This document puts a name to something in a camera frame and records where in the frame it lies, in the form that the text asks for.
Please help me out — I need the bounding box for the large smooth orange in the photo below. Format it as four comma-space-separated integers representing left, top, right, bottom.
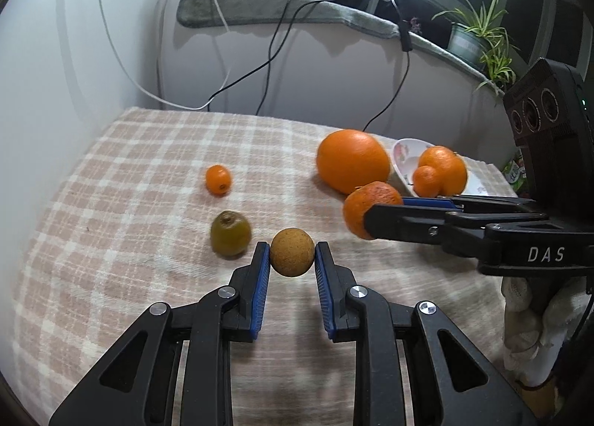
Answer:
316, 129, 391, 195

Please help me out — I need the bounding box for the green package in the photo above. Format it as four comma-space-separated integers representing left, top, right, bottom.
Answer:
503, 150, 528, 188

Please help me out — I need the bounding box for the black cable with controller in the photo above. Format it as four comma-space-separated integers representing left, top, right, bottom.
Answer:
361, 20, 415, 134

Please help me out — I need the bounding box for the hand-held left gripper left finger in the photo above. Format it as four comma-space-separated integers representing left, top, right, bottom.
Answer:
49, 241, 271, 426

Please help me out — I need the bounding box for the tangerine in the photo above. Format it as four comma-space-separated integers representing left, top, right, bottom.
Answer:
343, 181, 404, 241
412, 165, 441, 198

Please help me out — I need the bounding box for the floral white plate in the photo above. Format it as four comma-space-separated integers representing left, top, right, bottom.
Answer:
391, 138, 483, 198

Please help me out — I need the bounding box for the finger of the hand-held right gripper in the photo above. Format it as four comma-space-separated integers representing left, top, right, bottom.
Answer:
363, 204, 549, 260
403, 195, 534, 213

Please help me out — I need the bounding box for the brown longan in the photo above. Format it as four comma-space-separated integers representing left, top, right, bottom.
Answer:
270, 228, 314, 277

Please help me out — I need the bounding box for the person's right hand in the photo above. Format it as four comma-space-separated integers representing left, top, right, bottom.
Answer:
501, 275, 594, 385

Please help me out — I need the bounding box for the plaid tablecloth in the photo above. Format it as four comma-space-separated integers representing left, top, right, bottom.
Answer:
12, 107, 520, 426

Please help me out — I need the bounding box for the small kumquat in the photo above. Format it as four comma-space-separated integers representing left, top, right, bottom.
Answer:
206, 165, 232, 196

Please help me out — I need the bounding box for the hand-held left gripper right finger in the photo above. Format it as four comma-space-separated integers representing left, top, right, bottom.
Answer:
314, 241, 539, 426

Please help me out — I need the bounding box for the green kiwi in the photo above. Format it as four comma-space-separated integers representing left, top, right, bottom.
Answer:
210, 211, 252, 257

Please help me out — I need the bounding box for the long white cable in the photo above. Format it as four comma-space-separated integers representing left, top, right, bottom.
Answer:
97, 0, 235, 112

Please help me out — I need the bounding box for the large dimpled orange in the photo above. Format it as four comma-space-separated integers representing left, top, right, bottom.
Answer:
418, 146, 468, 197

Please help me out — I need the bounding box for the potted spider plant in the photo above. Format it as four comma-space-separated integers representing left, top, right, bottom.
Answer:
431, 0, 520, 92

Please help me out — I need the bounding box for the white refrigerator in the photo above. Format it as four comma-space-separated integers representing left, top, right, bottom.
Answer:
0, 0, 172, 232

